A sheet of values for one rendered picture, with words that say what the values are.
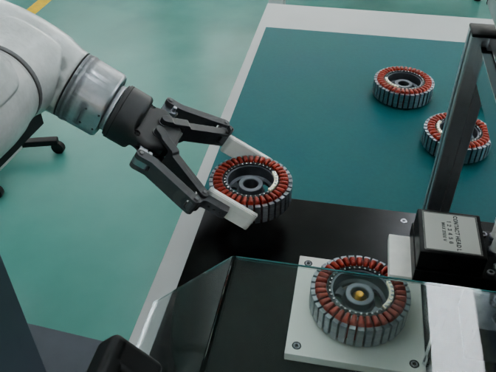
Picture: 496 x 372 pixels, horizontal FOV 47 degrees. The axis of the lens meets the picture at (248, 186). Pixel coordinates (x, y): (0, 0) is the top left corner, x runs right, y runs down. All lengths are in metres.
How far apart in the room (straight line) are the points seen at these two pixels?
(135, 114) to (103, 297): 1.10
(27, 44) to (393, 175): 0.57
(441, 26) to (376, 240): 0.79
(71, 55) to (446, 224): 0.47
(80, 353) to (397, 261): 1.16
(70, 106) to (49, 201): 1.41
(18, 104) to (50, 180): 1.58
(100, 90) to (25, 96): 0.10
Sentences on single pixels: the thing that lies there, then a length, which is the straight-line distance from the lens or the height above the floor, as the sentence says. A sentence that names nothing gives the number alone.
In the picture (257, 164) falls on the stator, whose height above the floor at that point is 0.84.
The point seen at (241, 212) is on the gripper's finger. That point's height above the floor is 0.83.
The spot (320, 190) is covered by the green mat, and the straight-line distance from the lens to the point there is 0.89.
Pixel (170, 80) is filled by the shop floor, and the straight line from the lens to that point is 2.75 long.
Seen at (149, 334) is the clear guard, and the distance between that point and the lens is 0.38.
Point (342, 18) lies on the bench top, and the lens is 1.47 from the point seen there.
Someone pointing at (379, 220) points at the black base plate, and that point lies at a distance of 0.83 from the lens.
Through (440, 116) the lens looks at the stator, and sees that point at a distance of 1.04.
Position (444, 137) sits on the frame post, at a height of 0.91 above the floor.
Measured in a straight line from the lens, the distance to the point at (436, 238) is 0.59.
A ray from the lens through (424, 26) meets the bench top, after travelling 1.47.
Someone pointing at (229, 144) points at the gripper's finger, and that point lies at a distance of 0.81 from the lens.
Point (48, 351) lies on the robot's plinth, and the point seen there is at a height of 0.02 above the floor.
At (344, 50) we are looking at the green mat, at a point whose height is 0.75.
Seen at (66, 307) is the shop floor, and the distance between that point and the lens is 1.77.
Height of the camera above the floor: 1.32
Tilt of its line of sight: 39 degrees down
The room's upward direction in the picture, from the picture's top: straight up
